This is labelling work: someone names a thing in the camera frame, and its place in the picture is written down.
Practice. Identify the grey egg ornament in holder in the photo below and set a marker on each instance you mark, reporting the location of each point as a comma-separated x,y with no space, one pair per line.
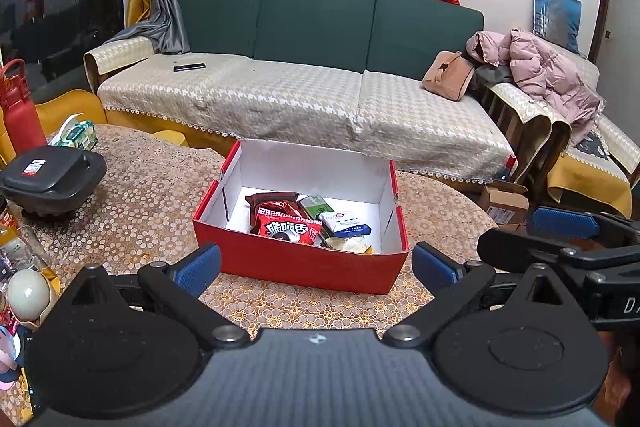
27,294

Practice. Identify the pink down jacket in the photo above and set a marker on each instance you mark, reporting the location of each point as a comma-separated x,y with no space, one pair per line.
545,67

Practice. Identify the white and blue snack packet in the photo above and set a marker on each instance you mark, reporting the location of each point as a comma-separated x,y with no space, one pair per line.
345,223

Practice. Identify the pink mug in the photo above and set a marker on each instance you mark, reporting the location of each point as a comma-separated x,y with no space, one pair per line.
10,349

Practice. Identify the green snack packet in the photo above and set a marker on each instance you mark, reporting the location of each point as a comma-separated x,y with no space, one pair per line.
315,207

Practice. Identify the yellow sofa cover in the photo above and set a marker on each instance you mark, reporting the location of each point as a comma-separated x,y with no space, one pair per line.
590,177

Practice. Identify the yellow giraffe seat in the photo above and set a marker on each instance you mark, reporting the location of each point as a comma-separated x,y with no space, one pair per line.
70,104

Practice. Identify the black phone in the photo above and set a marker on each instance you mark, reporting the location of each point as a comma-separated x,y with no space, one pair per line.
189,67

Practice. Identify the blue cushion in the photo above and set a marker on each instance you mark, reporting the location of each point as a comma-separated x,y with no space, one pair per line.
557,17

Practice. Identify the red cardboard box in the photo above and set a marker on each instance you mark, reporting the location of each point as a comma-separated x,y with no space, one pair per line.
300,267

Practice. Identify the beige draped side cover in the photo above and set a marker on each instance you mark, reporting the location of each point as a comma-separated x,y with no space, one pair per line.
535,112

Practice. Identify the beige handbag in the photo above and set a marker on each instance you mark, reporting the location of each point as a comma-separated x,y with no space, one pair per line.
447,77

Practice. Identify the glass jar orange contents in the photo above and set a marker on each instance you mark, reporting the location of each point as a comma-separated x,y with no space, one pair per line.
7,227

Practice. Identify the black lidded pot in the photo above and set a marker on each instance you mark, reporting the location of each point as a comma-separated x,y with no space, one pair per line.
47,177

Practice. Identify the cream snack packet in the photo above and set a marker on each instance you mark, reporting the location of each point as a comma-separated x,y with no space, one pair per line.
350,244

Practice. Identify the small red-capped bottle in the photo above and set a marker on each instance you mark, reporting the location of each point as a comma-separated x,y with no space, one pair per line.
510,167

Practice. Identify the beige armrest cover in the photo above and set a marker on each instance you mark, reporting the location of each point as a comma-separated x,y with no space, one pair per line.
120,54

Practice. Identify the beige houndstooth sofa cover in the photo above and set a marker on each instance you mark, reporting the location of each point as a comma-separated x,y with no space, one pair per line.
280,107

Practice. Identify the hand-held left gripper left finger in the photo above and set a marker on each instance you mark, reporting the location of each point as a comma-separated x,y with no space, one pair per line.
200,264

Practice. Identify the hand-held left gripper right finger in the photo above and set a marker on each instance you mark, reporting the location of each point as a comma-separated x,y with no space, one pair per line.
432,264

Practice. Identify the red water bottle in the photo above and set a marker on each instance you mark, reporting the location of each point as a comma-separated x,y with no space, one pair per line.
20,117

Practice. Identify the dark clothing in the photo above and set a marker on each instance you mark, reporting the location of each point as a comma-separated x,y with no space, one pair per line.
492,77

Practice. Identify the green tissue pack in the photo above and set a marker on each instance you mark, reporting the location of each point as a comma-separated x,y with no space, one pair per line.
77,134

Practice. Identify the green sofa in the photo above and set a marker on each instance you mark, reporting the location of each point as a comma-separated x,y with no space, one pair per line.
310,22

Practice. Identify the brown cardboard box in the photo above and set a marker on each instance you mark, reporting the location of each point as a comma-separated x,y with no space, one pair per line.
505,207

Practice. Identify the clear glass cup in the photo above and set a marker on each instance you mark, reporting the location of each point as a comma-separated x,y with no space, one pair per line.
31,249

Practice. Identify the dark brown snack bag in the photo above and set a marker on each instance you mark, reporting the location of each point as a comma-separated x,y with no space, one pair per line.
270,199

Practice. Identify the red snack packet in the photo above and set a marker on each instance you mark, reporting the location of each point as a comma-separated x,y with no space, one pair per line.
287,227

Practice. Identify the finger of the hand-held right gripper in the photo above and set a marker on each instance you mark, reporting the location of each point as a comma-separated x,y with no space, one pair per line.
565,222
520,247

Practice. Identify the yellow round stool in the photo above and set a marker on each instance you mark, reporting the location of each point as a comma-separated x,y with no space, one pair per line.
170,138

